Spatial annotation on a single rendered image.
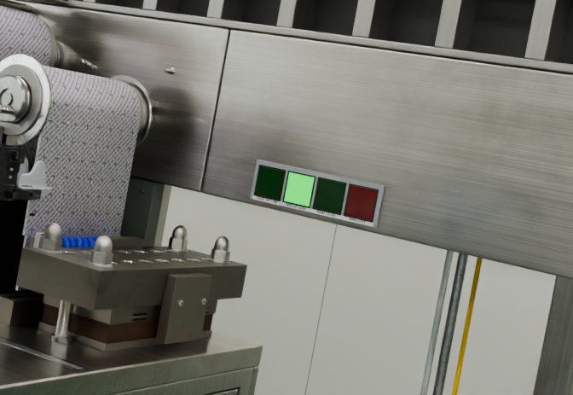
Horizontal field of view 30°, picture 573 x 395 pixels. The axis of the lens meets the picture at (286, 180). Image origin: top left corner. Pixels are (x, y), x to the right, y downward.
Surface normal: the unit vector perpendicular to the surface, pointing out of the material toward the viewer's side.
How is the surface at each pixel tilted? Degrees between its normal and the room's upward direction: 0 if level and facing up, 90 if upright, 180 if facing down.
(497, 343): 90
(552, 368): 90
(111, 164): 90
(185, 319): 90
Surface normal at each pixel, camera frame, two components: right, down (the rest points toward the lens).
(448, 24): -0.51, -0.05
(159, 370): 0.84, 0.18
